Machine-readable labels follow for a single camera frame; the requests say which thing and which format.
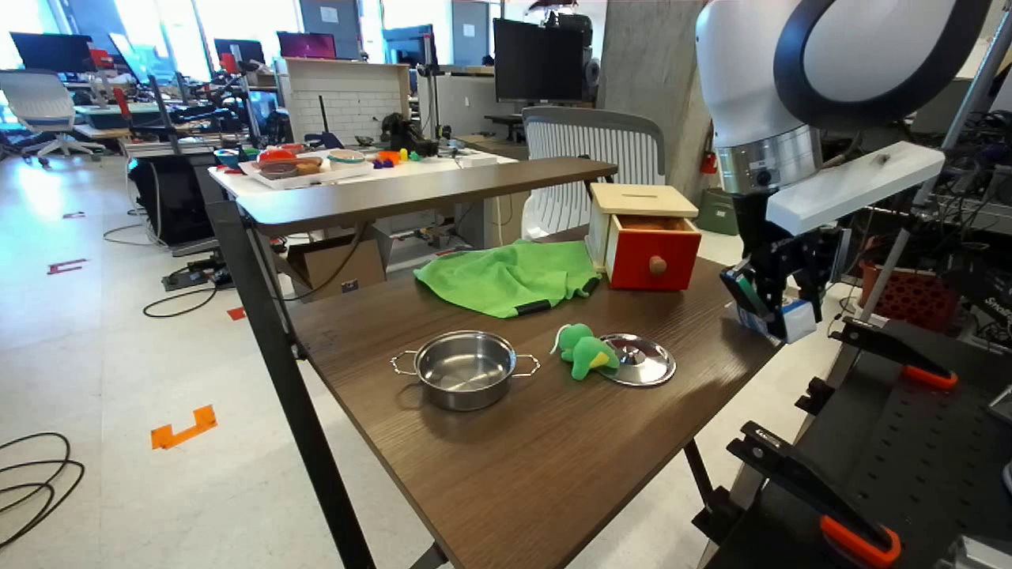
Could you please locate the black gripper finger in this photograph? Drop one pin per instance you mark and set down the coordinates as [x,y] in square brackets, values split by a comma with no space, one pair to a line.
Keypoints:
[753,303]
[821,282]

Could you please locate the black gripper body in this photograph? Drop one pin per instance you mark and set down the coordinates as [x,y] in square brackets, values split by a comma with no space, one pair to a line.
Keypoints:
[777,254]

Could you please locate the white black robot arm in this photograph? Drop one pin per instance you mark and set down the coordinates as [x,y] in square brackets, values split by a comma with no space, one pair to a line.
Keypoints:
[759,75]

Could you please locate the grey metal stand pole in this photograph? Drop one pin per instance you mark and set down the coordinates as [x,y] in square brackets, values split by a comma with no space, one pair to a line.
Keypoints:
[881,273]

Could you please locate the green plastic bin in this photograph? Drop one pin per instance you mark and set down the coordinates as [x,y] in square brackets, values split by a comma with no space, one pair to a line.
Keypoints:
[715,211]

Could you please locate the red plastic crate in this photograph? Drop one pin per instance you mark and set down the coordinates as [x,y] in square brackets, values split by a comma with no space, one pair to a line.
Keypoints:
[912,297]

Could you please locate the black orange clamp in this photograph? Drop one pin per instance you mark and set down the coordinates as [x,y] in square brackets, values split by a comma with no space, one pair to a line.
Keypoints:
[895,359]
[811,491]

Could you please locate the red wooden drawer box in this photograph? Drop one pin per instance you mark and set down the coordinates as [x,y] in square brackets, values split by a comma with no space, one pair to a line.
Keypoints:
[653,254]

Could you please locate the stainless steel pot lid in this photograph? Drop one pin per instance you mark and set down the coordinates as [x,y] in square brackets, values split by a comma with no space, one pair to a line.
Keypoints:
[647,360]

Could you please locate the green plush toy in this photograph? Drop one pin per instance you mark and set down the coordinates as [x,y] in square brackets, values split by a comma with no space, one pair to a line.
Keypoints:
[580,349]

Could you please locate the black perforated robot table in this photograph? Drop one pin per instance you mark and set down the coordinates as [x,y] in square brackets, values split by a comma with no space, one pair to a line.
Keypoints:
[929,464]

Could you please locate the white ribbed chair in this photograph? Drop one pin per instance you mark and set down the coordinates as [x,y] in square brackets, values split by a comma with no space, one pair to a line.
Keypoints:
[595,143]

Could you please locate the green cloth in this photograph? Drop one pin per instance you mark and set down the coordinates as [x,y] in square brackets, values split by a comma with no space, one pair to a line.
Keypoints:
[512,275]

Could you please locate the black computer monitor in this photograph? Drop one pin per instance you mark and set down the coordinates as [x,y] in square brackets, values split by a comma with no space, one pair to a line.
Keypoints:
[525,60]

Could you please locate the dark wooden table with clutter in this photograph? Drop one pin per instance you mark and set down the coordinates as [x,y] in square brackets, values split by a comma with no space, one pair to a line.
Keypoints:
[412,191]

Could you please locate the brown cardboard box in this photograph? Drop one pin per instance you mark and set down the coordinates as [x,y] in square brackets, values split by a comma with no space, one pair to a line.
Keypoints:
[336,264]

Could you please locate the white pegboard panel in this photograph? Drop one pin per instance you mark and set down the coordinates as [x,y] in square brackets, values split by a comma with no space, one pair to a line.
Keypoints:
[349,98]

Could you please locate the black metal table leg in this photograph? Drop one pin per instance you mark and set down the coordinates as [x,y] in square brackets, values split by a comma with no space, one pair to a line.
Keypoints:
[284,359]

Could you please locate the orange red toy pile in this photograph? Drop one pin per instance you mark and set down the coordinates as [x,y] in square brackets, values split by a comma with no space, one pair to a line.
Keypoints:
[285,158]

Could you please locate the white office chair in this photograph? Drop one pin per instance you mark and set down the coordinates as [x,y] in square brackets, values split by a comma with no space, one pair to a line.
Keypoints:
[44,106]

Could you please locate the white wrist mount plate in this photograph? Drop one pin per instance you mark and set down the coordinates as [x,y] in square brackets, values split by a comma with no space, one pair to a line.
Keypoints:
[854,184]

